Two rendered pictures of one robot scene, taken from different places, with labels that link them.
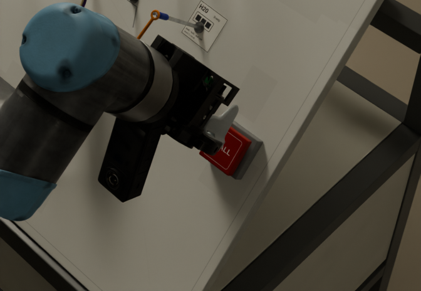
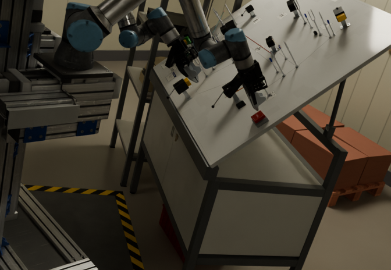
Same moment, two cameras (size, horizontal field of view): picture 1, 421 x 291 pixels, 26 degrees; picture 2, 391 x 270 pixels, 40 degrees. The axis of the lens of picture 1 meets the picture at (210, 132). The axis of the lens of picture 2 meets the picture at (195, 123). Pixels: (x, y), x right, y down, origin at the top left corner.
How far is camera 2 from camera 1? 149 cm
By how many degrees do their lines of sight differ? 34
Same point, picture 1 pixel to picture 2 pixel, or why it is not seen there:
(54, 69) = (230, 34)
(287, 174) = (274, 174)
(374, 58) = (347, 255)
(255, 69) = (277, 105)
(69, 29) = (237, 29)
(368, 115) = (312, 179)
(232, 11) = (279, 93)
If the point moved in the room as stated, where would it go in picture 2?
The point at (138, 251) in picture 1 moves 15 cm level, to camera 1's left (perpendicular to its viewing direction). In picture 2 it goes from (220, 141) to (190, 127)
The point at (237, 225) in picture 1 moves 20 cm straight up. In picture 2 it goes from (250, 137) to (264, 93)
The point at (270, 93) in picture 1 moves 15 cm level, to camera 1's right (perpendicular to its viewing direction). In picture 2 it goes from (277, 110) to (310, 124)
